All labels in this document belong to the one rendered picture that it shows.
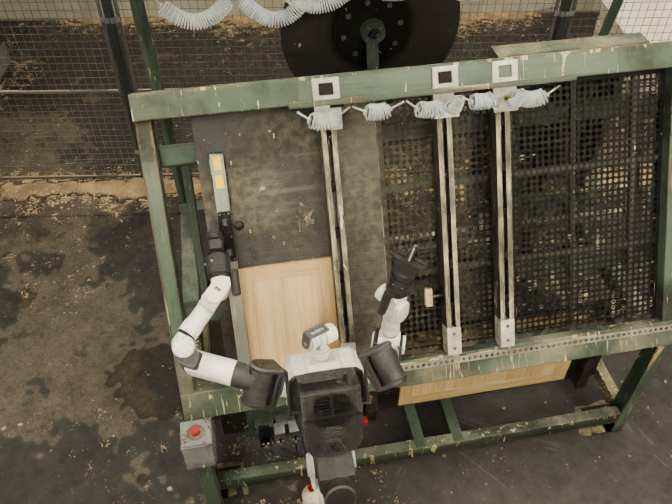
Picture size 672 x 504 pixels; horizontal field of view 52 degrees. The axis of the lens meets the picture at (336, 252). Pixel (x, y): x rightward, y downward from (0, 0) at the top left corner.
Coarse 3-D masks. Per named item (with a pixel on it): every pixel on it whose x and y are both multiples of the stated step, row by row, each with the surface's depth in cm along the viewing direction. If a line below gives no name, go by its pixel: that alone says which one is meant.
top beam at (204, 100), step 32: (448, 64) 254; (480, 64) 256; (544, 64) 260; (576, 64) 262; (608, 64) 264; (640, 64) 266; (128, 96) 240; (160, 96) 241; (192, 96) 243; (224, 96) 245; (256, 96) 247; (288, 96) 248; (352, 96) 252
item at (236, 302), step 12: (216, 156) 256; (216, 192) 259; (216, 204) 260; (228, 204) 261; (240, 288) 270; (240, 300) 271; (240, 312) 273; (240, 324) 274; (240, 336) 275; (240, 348) 277; (240, 360) 278
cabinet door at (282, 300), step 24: (288, 264) 273; (312, 264) 274; (264, 288) 274; (288, 288) 276; (312, 288) 277; (264, 312) 277; (288, 312) 278; (312, 312) 280; (264, 336) 280; (288, 336) 281
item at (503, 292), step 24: (504, 96) 260; (504, 120) 267; (504, 144) 270; (504, 168) 272; (504, 192) 276; (504, 216) 277; (504, 240) 283; (504, 264) 286; (504, 288) 285; (504, 312) 288; (504, 336) 290
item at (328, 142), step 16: (320, 80) 248; (336, 80) 249; (320, 96) 249; (336, 96) 250; (320, 112) 251; (336, 112) 238; (336, 128) 253; (320, 144) 262; (336, 144) 258; (336, 160) 260; (336, 176) 261; (336, 192) 263; (336, 208) 268; (336, 224) 270; (336, 240) 272; (336, 256) 270; (336, 272) 271; (336, 288) 273; (336, 304) 277; (352, 320) 278; (352, 336) 280
